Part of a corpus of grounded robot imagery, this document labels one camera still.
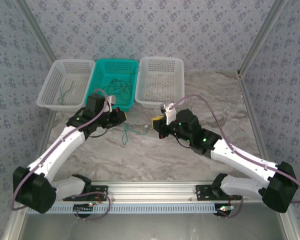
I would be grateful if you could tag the aluminium frame post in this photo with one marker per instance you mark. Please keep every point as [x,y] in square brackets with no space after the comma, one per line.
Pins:
[35,27]
[267,25]

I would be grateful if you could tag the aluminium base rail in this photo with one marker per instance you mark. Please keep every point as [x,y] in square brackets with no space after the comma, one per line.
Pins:
[150,190]

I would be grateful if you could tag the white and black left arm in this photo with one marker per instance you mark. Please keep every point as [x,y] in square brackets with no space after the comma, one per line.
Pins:
[57,150]

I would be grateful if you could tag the teal perforated plastic basket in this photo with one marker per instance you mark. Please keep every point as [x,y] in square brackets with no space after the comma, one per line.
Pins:
[107,70]

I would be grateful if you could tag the small black controller board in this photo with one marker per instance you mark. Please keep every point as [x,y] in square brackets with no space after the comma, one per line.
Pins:
[83,208]
[225,209]

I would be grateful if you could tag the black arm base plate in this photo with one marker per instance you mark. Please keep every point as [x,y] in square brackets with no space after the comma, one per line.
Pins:
[202,192]
[101,190]

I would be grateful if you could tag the white perforated plastic basket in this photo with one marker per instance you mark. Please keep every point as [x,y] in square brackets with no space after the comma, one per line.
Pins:
[160,67]
[80,75]

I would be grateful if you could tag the aluminium table side rail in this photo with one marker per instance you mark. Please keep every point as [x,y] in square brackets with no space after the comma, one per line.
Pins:
[252,112]
[46,127]

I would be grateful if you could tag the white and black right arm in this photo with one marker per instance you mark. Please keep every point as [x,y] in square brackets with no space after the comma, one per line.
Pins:
[245,162]

